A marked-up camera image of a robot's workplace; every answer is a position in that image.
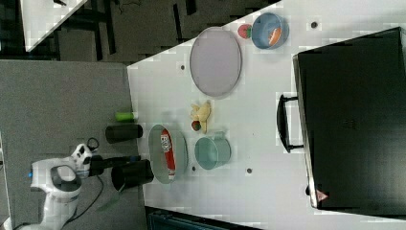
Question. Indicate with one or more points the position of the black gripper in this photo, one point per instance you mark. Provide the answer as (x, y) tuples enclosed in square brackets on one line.
[(98, 164)]

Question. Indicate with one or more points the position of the red felt ketchup bottle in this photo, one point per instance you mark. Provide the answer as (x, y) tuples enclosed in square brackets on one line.
[(166, 146)]

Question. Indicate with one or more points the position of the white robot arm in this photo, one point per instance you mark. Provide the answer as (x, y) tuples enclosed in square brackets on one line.
[(61, 181)]

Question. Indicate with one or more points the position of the pale green strainer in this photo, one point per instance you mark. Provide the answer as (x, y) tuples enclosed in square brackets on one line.
[(157, 158)]

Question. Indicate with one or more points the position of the black cylinder lower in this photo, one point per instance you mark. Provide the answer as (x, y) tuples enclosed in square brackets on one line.
[(132, 175)]

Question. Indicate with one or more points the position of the black cylinder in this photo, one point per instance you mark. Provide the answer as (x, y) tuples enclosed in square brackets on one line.
[(132, 175), (117, 134)]

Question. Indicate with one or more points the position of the black cylinder upper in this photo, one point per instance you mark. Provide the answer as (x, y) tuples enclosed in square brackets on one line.
[(117, 134)]

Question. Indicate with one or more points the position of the green cylinder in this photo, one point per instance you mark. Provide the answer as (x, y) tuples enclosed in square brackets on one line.
[(124, 117)]

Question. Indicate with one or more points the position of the small red felt strawberry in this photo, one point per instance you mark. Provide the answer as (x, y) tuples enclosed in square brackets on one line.
[(196, 125)]

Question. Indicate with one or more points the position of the teal metal pot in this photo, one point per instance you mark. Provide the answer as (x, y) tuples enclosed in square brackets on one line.
[(212, 152)]

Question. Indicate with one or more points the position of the grey round plate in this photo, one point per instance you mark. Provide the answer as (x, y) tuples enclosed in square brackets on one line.
[(215, 62)]

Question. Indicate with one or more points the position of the white side table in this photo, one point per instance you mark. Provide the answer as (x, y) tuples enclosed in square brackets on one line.
[(41, 17)]

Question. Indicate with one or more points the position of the blue bowl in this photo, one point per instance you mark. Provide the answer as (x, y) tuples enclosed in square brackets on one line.
[(264, 25)]

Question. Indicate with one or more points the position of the orange felt carrot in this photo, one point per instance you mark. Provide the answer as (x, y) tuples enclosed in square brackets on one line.
[(275, 36)]

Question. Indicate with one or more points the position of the black oven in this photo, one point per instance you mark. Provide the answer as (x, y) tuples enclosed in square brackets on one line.
[(351, 98)]

